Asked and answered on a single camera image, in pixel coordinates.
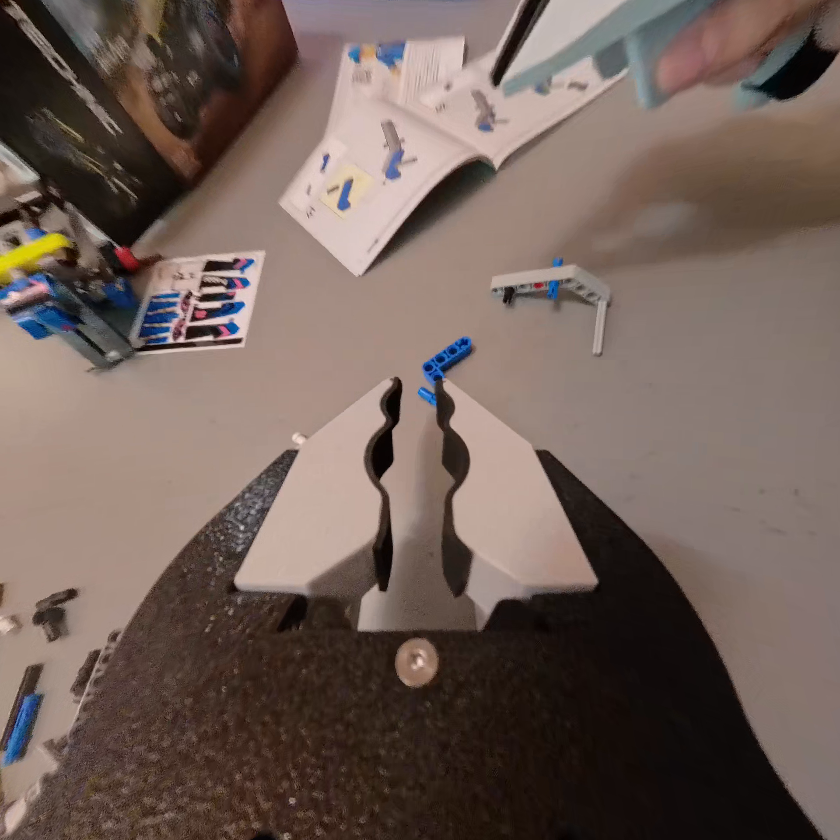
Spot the grey plastic beam assembly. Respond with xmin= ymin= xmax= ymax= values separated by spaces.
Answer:
xmin=489 ymin=257 xmax=612 ymax=357

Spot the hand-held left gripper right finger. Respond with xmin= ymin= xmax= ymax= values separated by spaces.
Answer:
xmin=434 ymin=378 xmax=600 ymax=625

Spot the sticker sheet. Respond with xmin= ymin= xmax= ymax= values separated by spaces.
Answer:
xmin=129 ymin=249 xmax=268 ymax=357

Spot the partly built toy car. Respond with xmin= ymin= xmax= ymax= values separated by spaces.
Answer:
xmin=0 ymin=186 xmax=164 ymax=374

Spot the white instruction booklet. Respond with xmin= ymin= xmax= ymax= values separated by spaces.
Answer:
xmin=277 ymin=35 xmax=632 ymax=279

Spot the pile of toy parts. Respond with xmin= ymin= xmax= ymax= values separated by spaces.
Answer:
xmin=0 ymin=583 xmax=129 ymax=771

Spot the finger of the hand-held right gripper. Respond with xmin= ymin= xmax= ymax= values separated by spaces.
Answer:
xmin=489 ymin=0 xmax=717 ymax=110

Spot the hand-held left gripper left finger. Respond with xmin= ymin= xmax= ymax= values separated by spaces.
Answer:
xmin=233 ymin=376 xmax=405 ymax=610

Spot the person's right hand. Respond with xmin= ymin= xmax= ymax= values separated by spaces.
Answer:
xmin=657 ymin=0 xmax=840 ymax=94

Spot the dark toy set box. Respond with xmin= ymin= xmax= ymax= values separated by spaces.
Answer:
xmin=0 ymin=0 xmax=301 ymax=249

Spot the blue angled plastic beam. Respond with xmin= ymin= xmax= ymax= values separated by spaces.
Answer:
xmin=422 ymin=336 xmax=475 ymax=384

